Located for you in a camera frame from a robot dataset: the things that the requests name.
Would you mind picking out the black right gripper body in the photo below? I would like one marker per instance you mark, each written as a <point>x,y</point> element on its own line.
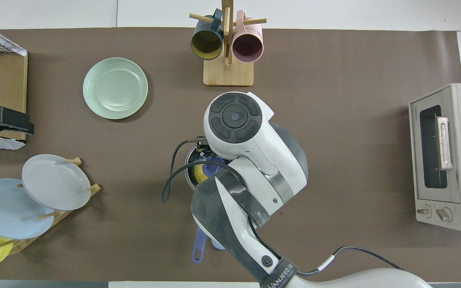
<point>204,148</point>

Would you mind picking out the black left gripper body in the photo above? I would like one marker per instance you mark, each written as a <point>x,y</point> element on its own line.
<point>4,115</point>

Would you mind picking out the glass lid purple knob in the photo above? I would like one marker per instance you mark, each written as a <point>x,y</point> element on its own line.
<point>214,168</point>

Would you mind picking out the yellow potato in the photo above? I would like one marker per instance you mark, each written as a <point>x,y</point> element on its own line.
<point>199,176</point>

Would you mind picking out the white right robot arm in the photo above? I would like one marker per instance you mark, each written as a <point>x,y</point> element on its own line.
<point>234,116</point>

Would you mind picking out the grey plate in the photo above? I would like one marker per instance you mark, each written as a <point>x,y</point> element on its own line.
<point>54,182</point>

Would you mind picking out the wooden plate rack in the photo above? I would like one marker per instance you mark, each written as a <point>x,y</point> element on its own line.
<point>76,161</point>

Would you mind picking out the light blue plate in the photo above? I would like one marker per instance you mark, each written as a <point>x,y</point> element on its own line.
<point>6,212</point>

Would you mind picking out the pale green plate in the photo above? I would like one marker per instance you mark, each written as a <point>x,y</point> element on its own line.
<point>115,88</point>

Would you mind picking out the wooden mug tree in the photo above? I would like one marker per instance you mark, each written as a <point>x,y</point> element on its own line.
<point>228,76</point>

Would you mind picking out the dark teal mug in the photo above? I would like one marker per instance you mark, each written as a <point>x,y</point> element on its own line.
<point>206,42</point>

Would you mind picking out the pink mug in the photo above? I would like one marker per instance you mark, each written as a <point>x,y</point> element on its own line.
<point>247,47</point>

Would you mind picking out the brown table mat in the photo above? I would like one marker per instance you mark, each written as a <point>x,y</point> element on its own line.
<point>354,180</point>

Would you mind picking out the beige toaster oven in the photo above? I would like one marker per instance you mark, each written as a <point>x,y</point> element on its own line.
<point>434,196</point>

